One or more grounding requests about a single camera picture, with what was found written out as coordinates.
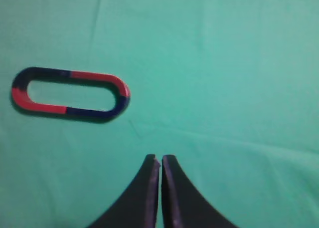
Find green cloth backdrop and cover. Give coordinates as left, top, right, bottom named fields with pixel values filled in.
left=0, top=0, right=319, bottom=228

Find red-fronted horseshoe magnet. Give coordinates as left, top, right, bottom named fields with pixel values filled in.
left=66, top=71, right=131, bottom=121

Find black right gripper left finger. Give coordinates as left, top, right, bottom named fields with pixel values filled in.
left=89, top=154, right=160, bottom=228

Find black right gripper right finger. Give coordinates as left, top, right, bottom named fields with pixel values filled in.
left=161, top=155, right=236, bottom=228

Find blue-fronted horseshoe magnet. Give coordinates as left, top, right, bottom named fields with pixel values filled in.
left=11, top=67, right=73, bottom=115

